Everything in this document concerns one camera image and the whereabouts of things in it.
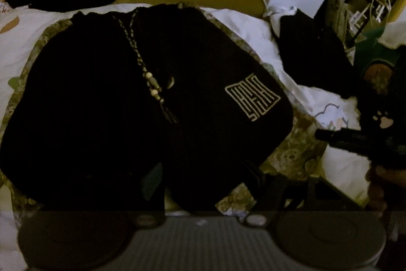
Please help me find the person's black paw-print clothing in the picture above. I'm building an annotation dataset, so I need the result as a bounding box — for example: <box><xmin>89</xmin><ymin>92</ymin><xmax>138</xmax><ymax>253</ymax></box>
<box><xmin>357</xmin><ymin>61</ymin><xmax>406</xmax><ymax>132</ymax></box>

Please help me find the white printed bedsheet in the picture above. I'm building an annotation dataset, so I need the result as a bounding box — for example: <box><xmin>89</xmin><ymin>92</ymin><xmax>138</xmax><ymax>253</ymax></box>
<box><xmin>0</xmin><ymin>3</ymin><xmax>373</xmax><ymax>271</ymax></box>

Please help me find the white power adapter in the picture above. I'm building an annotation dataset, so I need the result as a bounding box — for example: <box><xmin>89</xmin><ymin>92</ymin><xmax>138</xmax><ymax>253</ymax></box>
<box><xmin>263</xmin><ymin>4</ymin><xmax>299</xmax><ymax>18</ymax></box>

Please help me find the teal printed cushion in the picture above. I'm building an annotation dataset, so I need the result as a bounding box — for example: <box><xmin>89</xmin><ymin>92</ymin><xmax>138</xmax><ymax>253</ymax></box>
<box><xmin>353</xmin><ymin>26</ymin><xmax>406</xmax><ymax>94</ymax></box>

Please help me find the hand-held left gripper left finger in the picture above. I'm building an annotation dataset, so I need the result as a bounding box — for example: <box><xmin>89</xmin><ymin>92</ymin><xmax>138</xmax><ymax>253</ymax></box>
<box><xmin>41</xmin><ymin>162</ymin><xmax>167</xmax><ymax>228</ymax></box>

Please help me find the person's right hand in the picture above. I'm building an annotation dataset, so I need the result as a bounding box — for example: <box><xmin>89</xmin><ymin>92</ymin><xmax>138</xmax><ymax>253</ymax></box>
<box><xmin>365</xmin><ymin>163</ymin><xmax>389</xmax><ymax>212</ymax></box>

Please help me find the floral patterned garment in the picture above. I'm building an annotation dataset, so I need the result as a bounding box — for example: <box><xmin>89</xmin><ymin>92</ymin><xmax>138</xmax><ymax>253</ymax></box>
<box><xmin>0</xmin><ymin>3</ymin><xmax>329</xmax><ymax>215</ymax></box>

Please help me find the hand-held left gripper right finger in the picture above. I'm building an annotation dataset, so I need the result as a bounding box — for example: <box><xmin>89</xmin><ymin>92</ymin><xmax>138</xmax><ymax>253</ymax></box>
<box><xmin>243</xmin><ymin>161</ymin><xmax>378</xmax><ymax>227</ymax></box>

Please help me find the folded black garment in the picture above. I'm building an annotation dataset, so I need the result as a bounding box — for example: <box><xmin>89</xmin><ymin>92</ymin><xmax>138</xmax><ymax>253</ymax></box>
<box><xmin>274</xmin><ymin>9</ymin><xmax>360</xmax><ymax>99</ymax></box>

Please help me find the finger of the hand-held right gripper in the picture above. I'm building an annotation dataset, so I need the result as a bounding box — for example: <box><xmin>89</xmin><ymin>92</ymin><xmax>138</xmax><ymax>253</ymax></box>
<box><xmin>315</xmin><ymin>128</ymin><xmax>346</xmax><ymax>149</ymax></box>

